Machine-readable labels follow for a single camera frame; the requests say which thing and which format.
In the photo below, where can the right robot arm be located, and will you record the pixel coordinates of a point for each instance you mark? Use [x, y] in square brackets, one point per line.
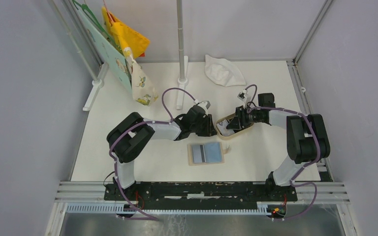
[306, 136]

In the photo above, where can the beige oval tray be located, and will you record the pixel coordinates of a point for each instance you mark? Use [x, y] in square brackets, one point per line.
[237, 133]

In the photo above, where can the white left rack foot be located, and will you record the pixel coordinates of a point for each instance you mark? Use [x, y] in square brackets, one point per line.
[97, 85]

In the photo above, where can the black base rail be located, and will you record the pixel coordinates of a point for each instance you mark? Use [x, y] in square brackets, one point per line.
[201, 195]

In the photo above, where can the silver VIP card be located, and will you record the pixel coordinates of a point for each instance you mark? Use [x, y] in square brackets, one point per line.
[223, 130]

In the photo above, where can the grey vertical pole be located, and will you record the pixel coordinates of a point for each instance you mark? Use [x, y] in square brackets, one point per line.
[179, 4]

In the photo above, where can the white printed hanging cloth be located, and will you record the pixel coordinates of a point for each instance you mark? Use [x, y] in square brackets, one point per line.
[142, 88]

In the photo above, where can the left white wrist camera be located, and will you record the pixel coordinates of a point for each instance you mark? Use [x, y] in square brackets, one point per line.
[205, 105]

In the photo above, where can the white crumpled cloth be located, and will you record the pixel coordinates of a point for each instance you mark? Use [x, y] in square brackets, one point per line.
[223, 72]

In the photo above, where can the teal printed hanging cloth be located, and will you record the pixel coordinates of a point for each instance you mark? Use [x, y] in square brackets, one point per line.
[104, 44]

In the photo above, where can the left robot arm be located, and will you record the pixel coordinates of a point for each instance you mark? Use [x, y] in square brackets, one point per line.
[127, 140]

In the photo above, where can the white card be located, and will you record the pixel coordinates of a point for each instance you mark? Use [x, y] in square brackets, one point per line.
[198, 154]

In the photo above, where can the beige card holder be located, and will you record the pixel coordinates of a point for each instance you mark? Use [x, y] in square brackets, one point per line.
[215, 152]

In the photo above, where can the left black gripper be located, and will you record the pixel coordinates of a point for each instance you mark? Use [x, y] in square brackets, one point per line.
[209, 130]

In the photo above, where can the white pole base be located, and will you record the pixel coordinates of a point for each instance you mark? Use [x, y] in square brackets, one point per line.
[182, 88]

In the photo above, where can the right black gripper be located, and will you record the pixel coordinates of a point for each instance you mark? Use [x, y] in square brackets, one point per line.
[237, 123]

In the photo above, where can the yellow hanging cloth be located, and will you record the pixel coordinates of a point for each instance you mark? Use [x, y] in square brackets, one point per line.
[130, 42]

